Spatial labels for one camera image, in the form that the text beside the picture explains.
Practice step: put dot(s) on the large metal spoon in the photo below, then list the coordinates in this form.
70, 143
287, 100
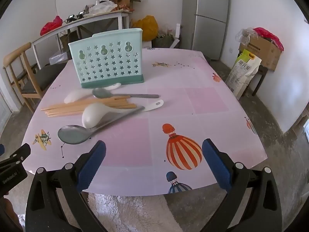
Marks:
72, 134

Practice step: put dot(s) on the yellow plastic bag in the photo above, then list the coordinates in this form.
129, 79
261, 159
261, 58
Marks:
147, 27

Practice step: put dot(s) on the white side table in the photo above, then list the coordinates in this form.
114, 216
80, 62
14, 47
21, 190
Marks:
72, 24

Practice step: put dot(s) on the white and yellow rice sack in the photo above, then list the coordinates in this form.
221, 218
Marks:
243, 75

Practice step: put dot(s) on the narrow white box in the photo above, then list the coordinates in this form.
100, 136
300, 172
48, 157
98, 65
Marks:
178, 31

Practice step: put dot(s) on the pink printed tablecloth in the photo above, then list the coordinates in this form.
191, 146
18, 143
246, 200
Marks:
169, 96

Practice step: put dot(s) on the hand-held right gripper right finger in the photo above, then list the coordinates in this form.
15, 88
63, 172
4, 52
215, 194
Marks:
217, 165

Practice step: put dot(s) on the glass bottle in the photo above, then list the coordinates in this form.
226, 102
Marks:
97, 1

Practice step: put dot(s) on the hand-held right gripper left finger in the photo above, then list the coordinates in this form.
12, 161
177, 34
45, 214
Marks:
91, 166

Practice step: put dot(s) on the red plastic bag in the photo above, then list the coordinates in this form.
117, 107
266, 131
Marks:
50, 26
268, 35

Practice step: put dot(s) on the cream fluffy robe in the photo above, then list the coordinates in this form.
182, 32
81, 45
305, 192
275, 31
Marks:
125, 212

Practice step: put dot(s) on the wooden chair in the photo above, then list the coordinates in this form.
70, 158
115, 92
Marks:
17, 50

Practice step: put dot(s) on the small metal spoon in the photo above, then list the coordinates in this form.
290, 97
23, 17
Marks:
101, 93

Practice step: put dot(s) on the large cardboard box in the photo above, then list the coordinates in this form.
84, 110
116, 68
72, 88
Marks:
263, 50

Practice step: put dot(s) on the white foam box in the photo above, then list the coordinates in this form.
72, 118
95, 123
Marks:
146, 44

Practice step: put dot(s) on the green bag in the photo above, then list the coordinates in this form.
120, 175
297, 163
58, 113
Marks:
165, 41

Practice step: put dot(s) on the pile of snack packets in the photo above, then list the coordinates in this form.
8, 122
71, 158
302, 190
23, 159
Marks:
125, 1

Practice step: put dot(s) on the dark stool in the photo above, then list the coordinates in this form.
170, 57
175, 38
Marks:
260, 77

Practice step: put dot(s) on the teal star-cut utensil holder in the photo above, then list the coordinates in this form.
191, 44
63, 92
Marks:
108, 60

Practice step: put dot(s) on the small white spoon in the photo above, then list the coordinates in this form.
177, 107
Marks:
72, 96

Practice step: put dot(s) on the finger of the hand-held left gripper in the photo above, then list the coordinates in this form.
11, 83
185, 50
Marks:
1, 150
20, 152

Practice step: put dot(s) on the large white ladle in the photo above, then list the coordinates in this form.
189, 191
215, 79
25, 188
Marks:
91, 116

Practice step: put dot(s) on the grey refrigerator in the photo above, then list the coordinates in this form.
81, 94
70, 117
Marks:
210, 17

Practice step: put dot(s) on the clear plastic bag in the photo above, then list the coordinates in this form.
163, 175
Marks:
102, 7
245, 35

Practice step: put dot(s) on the person's left forearm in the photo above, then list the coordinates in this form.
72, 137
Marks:
8, 215

